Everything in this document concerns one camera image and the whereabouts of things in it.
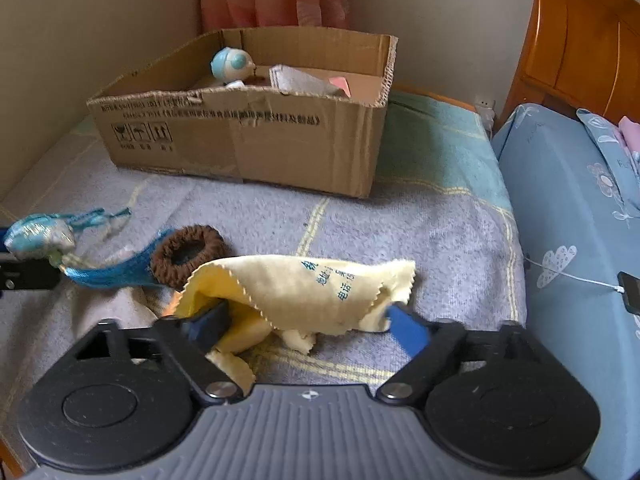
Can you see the white wall plug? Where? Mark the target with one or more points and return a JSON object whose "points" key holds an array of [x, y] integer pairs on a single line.
{"points": [[484, 110]]}

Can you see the blue floral pillow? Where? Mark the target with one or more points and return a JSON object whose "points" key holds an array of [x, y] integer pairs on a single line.
{"points": [[605, 132]]}

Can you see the grey checked blanket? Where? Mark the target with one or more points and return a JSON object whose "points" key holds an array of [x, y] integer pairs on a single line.
{"points": [[440, 240]]}

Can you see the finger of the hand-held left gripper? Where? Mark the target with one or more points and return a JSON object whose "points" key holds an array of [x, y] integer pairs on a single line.
{"points": [[30, 275]]}

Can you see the cardboard box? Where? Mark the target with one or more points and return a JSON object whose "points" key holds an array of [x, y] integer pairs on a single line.
{"points": [[300, 150]]}

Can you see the blue floral bedsheet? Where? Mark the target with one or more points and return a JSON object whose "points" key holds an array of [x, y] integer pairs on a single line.
{"points": [[560, 210]]}

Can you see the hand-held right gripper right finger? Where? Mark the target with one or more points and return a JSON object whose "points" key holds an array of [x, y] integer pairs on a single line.
{"points": [[407, 327]]}

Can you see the blue embroidered tassel sachet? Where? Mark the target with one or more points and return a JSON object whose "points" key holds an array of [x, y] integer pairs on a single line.
{"points": [[40, 235]]}

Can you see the grey cloth sachet bag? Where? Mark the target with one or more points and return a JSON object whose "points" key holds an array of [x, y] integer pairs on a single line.
{"points": [[300, 80]]}

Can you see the brown fuzzy scrunchie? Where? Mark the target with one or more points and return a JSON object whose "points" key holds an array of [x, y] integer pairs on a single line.
{"points": [[162, 257]]}

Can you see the plush doll with blue hat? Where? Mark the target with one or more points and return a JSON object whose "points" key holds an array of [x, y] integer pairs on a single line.
{"points": [[227, 64]]}

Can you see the small pink card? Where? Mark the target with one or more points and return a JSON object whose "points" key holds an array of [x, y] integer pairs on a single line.
{"points": [[340, 84]]}

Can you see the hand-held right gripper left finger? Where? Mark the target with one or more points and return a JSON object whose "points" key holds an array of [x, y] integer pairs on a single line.
{"points": [[212, 325]]}

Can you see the pale yellow cleaning cloth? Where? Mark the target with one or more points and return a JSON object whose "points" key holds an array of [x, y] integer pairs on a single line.
{"points": [[300, 290]]}

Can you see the wooden bed headboard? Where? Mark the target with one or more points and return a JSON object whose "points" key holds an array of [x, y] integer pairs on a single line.
{"points": [[575, 35]]}

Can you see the black smartphone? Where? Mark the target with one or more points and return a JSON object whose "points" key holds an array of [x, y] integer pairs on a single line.
{"points": [[631, 294]]}

